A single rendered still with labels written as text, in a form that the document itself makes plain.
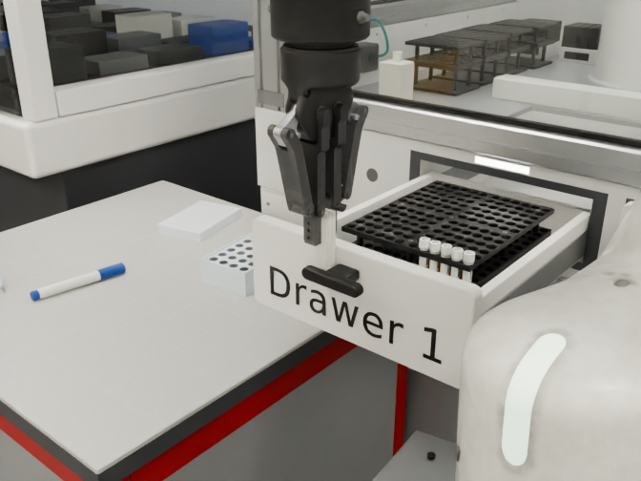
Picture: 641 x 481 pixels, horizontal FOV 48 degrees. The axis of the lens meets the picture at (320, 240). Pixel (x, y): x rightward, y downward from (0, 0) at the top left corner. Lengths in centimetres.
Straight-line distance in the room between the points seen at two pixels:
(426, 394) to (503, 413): 83
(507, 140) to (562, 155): 7
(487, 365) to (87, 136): 116
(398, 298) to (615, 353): 35
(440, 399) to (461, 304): 55
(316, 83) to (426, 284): 22
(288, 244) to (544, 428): 46
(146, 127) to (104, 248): 42
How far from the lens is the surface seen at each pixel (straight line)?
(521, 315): 44
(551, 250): 89
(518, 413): 41
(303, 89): 67
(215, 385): 84
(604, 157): 95
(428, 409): 126
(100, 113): 148
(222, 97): 168
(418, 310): 72
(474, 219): 92
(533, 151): 99
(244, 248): 108
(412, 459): 72
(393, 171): 111
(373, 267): 73
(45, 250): 123
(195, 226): 121
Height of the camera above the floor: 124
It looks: 24 degrees down
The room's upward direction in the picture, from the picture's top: straight up
